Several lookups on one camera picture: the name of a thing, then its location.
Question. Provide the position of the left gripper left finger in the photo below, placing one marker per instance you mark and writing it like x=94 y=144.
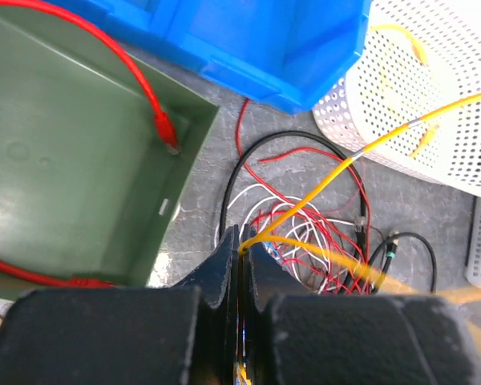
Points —
x=214 y=339

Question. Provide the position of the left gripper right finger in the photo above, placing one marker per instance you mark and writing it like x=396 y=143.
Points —
x=265 y=285

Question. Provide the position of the green plastic tray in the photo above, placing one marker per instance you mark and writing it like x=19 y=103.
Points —
x=87 y=187

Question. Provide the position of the blue divided plastic bin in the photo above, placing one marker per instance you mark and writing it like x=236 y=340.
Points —
x=285 y=54

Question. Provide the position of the white perforated plastic basket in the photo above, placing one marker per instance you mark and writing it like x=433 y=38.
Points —
x=418 y=56

